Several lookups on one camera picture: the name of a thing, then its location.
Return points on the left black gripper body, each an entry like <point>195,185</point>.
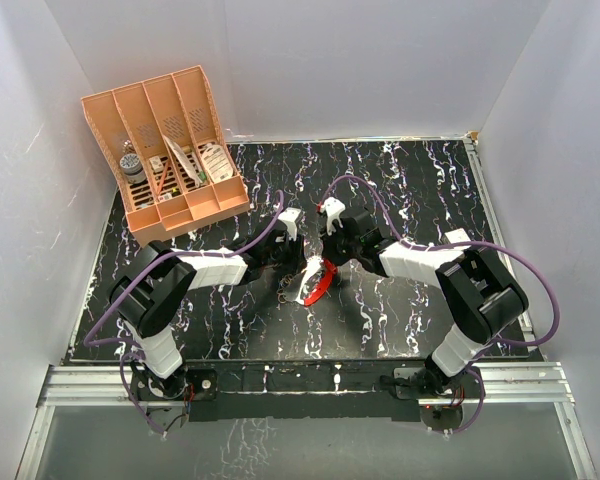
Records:
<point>287,257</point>

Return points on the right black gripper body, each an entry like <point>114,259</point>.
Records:
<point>340,248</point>

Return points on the steel key holder red handle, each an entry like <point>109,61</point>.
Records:
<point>309,285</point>

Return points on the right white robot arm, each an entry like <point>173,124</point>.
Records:
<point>481,294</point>

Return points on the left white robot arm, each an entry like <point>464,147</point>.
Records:
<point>154,285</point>

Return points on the white box red label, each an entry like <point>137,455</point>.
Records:
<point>456,239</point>

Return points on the white labelled packet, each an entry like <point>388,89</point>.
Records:
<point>216,162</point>

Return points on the peach desk organizer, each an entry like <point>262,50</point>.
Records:
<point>133,119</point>

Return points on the white paper card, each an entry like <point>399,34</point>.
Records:
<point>184,161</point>

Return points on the red pencil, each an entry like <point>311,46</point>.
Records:
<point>162,179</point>

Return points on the small white eraser block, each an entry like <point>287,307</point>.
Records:
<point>156,164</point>

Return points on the small grey jar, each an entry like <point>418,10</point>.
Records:
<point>132,168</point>

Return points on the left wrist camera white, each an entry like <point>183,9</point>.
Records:
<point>291,217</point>

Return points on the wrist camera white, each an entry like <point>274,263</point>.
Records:
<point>291,217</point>
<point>332,208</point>

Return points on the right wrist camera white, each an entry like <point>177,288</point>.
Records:
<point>332,208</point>

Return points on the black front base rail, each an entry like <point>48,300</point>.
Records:
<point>300,389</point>

